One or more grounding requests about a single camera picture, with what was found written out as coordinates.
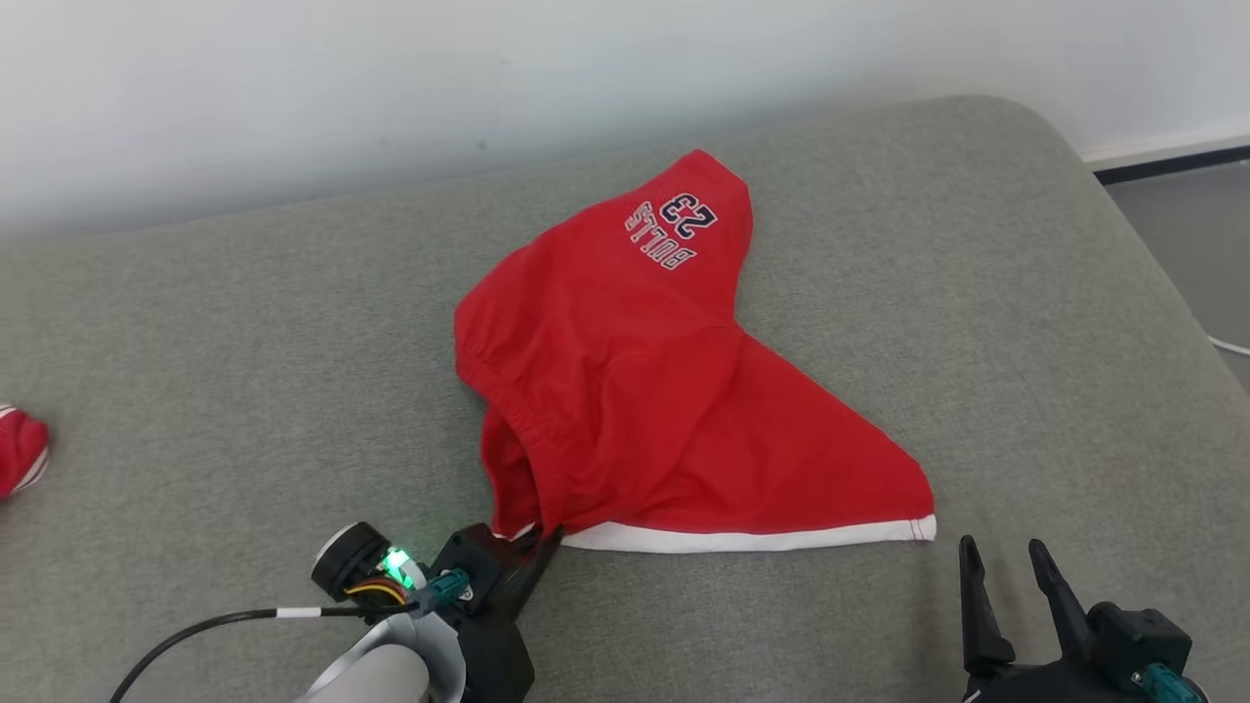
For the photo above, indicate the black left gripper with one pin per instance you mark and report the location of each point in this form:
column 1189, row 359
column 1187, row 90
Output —
column 479, row 586

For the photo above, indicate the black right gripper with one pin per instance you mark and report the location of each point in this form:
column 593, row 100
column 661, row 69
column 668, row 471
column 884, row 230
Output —
column 1123, row 644

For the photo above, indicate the red Bulls 23 shorts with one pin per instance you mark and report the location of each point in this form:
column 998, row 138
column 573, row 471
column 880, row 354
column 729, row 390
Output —
column 635, row 391

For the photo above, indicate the red white Bulls jersey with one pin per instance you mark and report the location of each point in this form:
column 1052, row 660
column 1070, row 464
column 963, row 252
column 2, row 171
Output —
column 20, row 449

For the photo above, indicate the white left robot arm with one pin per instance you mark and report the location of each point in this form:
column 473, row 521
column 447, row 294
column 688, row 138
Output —
column 381, row 674

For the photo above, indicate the white wall baseboard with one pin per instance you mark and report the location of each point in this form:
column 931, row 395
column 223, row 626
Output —
column 1162, row 151

